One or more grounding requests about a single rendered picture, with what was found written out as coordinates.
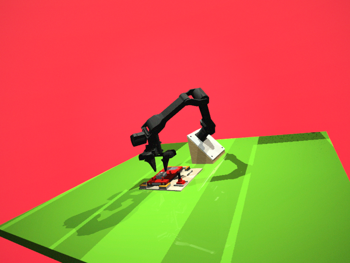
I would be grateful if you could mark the red toy car body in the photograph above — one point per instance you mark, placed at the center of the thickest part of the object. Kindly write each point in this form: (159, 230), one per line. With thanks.
(171, 174)

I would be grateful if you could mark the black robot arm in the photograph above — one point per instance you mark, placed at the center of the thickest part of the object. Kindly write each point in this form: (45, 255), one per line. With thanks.
(157, 122)

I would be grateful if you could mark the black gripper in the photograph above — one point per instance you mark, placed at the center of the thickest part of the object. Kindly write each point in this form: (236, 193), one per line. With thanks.
(166, 155)

